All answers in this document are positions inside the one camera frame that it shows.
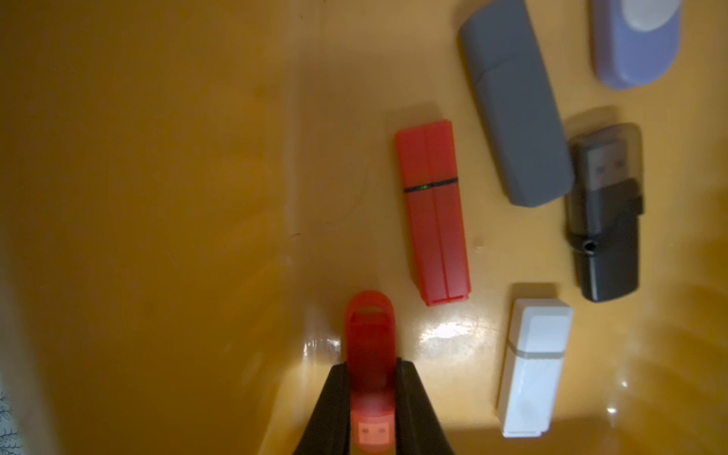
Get lavender white usb flash drive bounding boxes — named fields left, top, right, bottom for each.
left=590, top=0, right=683, bottom=91

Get red rectangular usb flash drive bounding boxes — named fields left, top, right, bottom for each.
left=395, top=119, right=471, bottom=306

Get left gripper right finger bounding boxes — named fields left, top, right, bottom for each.
left=395, top=358, right=455, bottom=455

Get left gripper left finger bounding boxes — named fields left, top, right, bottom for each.
left=293, top=363, right=351, bottom=455

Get yellow plastic storage box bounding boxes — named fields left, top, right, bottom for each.
left=1, top=1, right=727, bottom=454

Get black usb flash drive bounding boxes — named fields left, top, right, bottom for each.
left=566, top=122, right=645, bottom=303

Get grey usb flash drive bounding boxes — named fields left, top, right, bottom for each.
left=459, top=1, right=574, bottom=208

